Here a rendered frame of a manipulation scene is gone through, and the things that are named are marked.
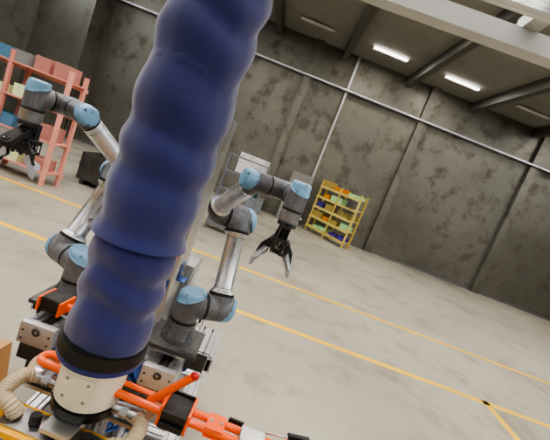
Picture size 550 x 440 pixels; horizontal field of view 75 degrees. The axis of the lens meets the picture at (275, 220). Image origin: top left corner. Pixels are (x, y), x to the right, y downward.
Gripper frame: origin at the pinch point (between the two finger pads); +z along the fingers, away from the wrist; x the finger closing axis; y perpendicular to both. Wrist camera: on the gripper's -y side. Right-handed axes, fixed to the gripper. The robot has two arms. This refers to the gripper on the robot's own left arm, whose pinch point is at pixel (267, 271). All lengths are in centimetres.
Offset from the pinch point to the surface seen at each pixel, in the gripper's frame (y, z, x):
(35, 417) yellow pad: 50, 42, -44
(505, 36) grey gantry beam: -108, -162, 92
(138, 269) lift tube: 50, -4, -32
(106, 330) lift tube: 50, 13, -34
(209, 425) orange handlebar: 44, 33, -2
